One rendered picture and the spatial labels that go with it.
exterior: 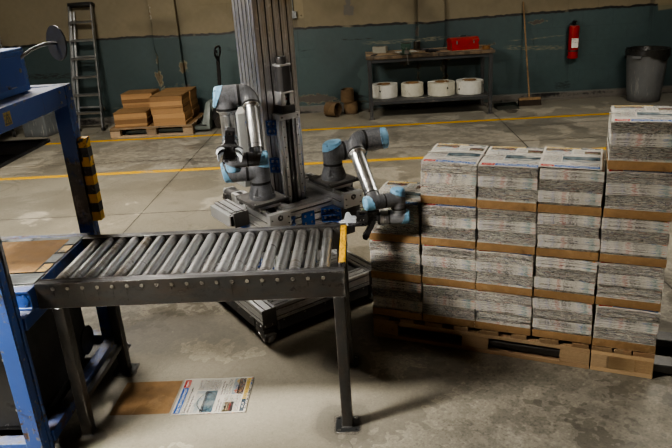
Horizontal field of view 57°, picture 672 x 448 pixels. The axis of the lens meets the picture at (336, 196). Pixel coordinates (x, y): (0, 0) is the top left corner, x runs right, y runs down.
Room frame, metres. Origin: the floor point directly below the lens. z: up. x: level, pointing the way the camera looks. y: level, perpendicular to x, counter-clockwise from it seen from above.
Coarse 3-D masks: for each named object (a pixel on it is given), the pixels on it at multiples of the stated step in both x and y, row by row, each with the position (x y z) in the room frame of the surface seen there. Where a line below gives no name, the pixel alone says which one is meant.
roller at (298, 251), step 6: (300, 234) 2.81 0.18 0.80; (306, 234) 2.85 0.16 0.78; (300, 240) 2.74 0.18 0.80; (294, 246) 2.69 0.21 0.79; (300, 246) 2.67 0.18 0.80; (294, 252) 2.61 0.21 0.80; (300, 252) 2.61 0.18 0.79; (294, 258) 2.54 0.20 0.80; (300, 258) 2.55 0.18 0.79; (294, 264) 2.47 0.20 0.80; (300, 264) 2.50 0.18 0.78
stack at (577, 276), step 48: (384, 192) 3.27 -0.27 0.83; (480, 240) 2.91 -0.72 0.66; (528, 240) 2.82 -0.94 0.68; (576, 240) 2.74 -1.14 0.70; (384, 288) 3.12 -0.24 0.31; (432, 288) 3.01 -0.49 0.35; (528, 288) 2.82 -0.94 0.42; (576, 288) 2.73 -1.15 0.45; (384, 336) 3.12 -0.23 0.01; (480, 336) 2.91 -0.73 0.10
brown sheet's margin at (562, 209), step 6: (540, 204) 2.80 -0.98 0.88; (546, 204) 2.79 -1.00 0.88; (540, 210) 2.80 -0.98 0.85; (546, 210) 2.79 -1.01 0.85; (552, 210) 2.78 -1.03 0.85; (558, 210) 2.77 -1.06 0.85; (564, 210) 2.76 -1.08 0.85; (570, 210) 2.75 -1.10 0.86; (576, 210) 2.74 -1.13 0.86; (582, 210) 2.73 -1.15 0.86; (588, 210) 2.72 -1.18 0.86; (594, 210) 2.71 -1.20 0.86; (600, 210) 2.70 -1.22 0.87
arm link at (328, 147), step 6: (324, 144) 3.61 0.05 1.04; (330, 144) 3.58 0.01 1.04; (336, 144) 3.58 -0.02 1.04; (342, 144) 3.62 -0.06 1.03; (324, 150) 3.60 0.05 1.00; (330, 150) 3.57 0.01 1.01; (336, 150) 3.58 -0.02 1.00; (342, 150) 3.59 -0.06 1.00; (324, 156) 3.60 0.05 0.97; (330, 156) 3.58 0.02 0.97; (336, 156) 3.58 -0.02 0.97; (342, 156) 3.60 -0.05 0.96; (324, 162) 3.60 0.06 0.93; (330, 162) 3.58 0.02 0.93; (336, 162) 3.58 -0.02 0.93
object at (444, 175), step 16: (432, 160) 3.03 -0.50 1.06; (448, 160) 3.02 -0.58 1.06; (464, 160) 3.01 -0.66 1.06; (480, 160) 3.03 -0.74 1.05; (432, 176) 3.03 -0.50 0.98; (448, 176) 2.99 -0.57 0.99; (464, 176) 2.96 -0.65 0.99; (432, 192) 3.03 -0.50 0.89; (448, 192) 2.99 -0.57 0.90; (464, 192) 2.96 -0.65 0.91
